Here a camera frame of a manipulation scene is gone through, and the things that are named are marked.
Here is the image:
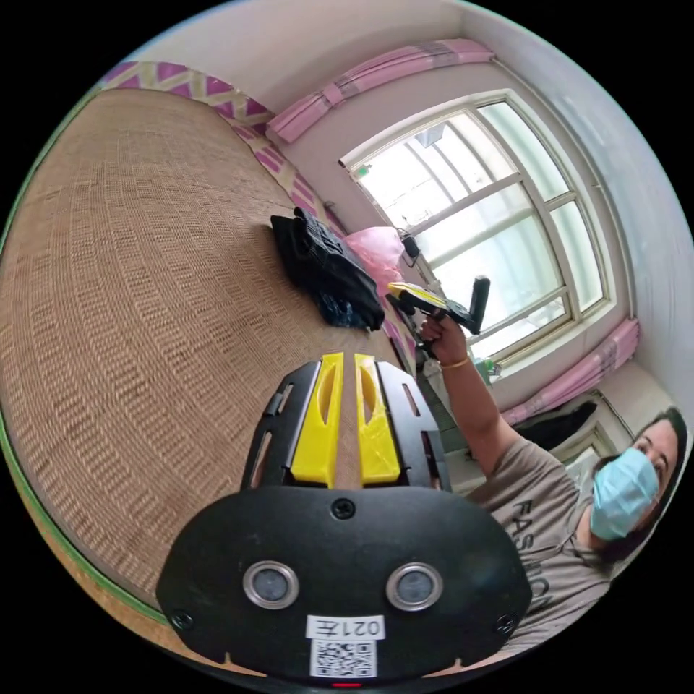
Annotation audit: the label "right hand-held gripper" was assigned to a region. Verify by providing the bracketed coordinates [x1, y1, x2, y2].
[385, 281, 484, 341]

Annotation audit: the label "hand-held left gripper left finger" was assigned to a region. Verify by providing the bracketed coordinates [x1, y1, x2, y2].
[291, 352, 345, 488]

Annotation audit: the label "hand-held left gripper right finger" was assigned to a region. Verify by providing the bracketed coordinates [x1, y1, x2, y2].
[355, 353, 401, 486]

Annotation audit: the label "person's right forearm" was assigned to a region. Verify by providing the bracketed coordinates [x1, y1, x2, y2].
[442, 356, 517, 478]

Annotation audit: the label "black jeans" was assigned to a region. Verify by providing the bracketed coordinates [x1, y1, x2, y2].
[270, 207, 385, 333]

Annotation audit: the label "person's right hand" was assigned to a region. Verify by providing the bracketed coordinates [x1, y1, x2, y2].
[420, 315, 471, 367]

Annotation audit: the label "pink plastic bag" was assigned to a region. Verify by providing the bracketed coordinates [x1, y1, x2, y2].
[346, 226, 406, 284]

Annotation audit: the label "window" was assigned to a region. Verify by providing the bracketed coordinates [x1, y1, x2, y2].
[340, 89, 630, 380]

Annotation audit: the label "pink curtain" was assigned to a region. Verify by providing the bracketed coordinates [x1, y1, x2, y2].
[266, 38, 495, 145]
[501, 318, 641, 427]

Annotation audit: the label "person's body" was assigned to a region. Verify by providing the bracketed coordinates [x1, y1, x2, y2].
[466, 406, 690, 660]

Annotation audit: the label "bed with woven mat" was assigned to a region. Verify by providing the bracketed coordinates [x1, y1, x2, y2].
[0, 60, 419, 679]

